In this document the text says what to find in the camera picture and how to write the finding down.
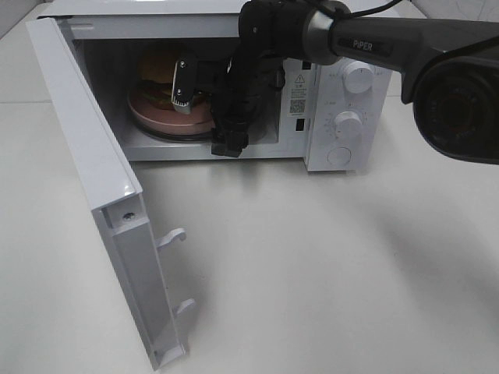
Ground burger with sesame-free bun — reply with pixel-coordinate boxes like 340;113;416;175
129;43;191;111

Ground white microwave door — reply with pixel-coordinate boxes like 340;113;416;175
27;18;196;369

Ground pink round plate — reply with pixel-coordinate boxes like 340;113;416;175
127;89;214;136

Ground upper white power knob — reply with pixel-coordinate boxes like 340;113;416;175
342;62;374;94

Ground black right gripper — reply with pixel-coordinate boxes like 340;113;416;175
171;1;308;158

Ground white microwave oven body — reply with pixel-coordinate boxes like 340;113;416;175
27;1;391;176

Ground round white door button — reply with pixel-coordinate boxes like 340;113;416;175
327;146;352;168

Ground glass microwave turntable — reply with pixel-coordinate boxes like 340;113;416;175
136;125;214;143

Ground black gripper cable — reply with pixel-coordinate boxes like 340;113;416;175
307;0;402;20

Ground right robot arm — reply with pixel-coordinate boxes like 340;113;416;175
172;1;498;164

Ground white timer knob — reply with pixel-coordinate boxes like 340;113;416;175
333;111;363;139

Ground white warning label sticker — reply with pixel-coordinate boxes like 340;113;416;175
286;70;310;117

